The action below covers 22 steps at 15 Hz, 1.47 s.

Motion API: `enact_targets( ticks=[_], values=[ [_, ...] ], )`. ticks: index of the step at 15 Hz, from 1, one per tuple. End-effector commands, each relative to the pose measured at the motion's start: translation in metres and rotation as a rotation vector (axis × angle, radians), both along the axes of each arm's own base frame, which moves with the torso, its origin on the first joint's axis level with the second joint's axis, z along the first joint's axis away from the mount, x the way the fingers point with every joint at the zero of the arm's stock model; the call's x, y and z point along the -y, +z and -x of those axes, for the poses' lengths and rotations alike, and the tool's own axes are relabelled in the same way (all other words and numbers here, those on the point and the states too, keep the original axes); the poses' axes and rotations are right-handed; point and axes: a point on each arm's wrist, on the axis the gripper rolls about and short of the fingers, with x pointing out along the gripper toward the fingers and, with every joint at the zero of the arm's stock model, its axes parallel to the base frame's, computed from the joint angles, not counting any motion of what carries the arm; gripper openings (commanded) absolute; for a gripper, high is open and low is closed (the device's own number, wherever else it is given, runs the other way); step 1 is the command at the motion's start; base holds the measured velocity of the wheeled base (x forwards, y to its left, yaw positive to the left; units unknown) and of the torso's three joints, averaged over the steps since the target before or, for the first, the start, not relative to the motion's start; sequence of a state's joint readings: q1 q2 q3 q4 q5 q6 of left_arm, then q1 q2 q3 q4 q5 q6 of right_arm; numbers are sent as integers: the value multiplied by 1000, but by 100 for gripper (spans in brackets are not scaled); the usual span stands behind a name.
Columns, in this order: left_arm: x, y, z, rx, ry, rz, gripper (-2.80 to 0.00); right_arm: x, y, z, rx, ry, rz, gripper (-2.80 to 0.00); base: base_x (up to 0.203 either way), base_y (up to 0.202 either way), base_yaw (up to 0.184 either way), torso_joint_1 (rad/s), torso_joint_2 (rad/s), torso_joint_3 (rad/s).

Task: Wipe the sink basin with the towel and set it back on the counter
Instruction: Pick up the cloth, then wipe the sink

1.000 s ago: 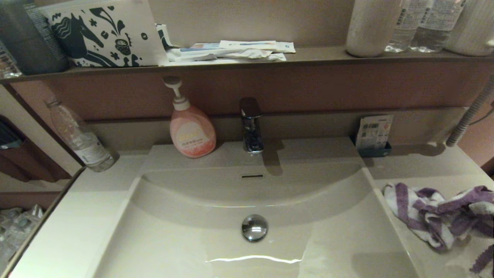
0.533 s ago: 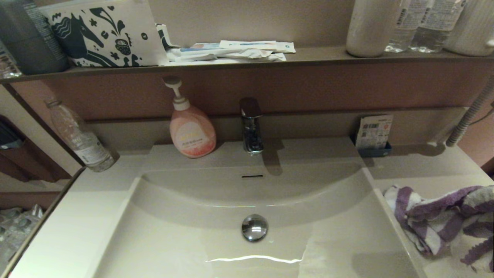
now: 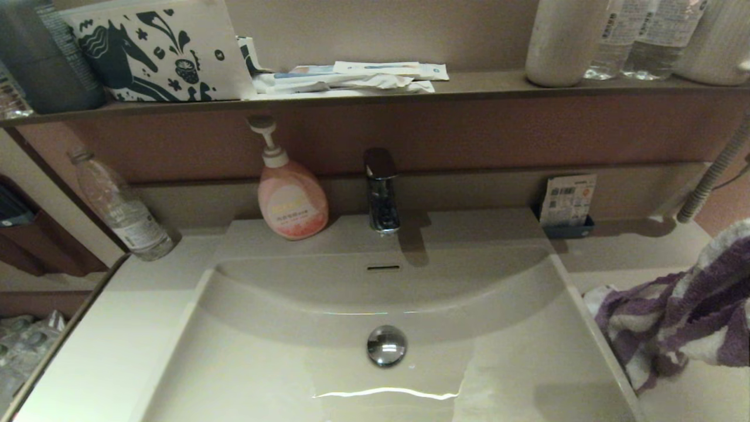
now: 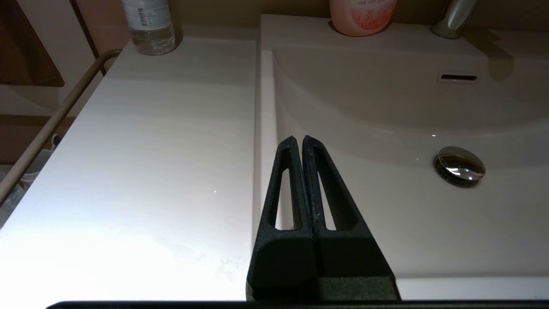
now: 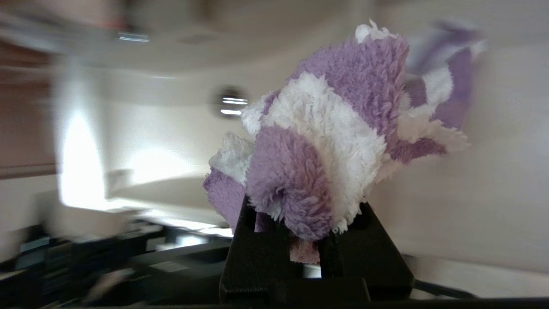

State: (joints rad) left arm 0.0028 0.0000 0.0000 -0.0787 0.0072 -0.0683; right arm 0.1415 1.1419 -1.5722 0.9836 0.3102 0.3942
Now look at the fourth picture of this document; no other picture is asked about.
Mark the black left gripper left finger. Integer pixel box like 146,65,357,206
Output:
247,136,318,301

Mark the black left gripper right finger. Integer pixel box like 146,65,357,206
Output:
302,135,401,301

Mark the chrome lever faucet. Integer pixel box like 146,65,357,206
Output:
431,0,479,40

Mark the white ceramic sink basin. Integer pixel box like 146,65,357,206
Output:
253,14,549,301

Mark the chrome drain stopper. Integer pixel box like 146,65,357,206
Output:
433,146,486,188

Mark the pink soap pump bottle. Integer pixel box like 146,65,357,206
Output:
329,0,398,37

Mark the clear plastic water bottle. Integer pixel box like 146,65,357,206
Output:
121,0,176,56

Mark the dark brown panel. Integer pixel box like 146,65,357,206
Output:
0,0,65,88

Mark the tan metal rail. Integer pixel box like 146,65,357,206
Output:
0,49,123,206

